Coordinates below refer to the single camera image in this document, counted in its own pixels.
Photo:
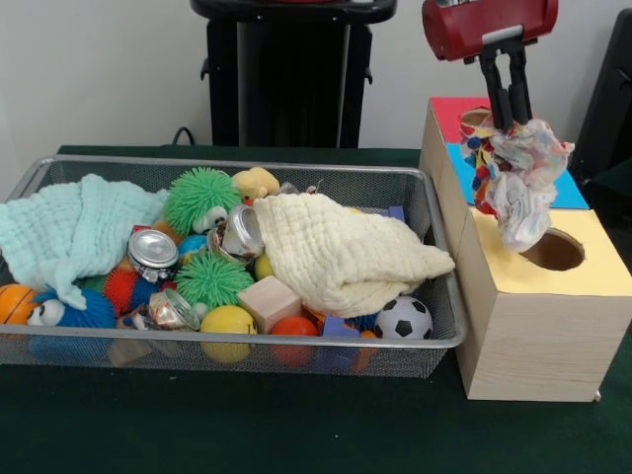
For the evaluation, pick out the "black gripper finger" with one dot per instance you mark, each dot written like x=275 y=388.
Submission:
x=496 y=89
x=521 y=89

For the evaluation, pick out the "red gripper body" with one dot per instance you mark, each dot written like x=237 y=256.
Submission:
x=474 y=27

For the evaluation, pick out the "multicoloured patterned cloth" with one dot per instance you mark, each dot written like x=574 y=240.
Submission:
x=518 y=187

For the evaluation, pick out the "cream muslin cloth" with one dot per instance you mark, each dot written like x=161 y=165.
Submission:
x=336 y=252

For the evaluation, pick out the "wooden box with three holes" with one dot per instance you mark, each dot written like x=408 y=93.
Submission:
x=533 y=340

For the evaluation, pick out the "shallow mesh bin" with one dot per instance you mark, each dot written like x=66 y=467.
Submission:
x=405 y=358

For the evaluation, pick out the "black stand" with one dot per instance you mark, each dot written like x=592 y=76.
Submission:
x=612 y=99

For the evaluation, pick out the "dark green table cloth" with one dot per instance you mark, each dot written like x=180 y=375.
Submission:
x=617 y=180
x=197 y=424

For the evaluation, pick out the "black and white soccer ball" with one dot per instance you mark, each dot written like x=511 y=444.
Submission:
x=402 y=317

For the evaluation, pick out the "wooden cube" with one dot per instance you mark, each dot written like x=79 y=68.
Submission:
x=270 y=302

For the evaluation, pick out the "red ball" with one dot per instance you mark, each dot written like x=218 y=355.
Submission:
x=294 y=327

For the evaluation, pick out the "green spiky rubber ball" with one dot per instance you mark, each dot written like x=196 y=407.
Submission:
x=212 y=281
x=200 y=195

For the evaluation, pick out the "yellow ball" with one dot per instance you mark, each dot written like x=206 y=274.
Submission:
x=228 y=320

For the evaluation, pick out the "mint muslin cloth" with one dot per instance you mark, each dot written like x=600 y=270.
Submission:
x=69 y=227

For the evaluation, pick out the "orange basketball toy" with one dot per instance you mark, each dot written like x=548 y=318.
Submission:
x=15 y=303

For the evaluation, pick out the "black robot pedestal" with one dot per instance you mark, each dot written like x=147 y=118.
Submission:
x=291 y=74

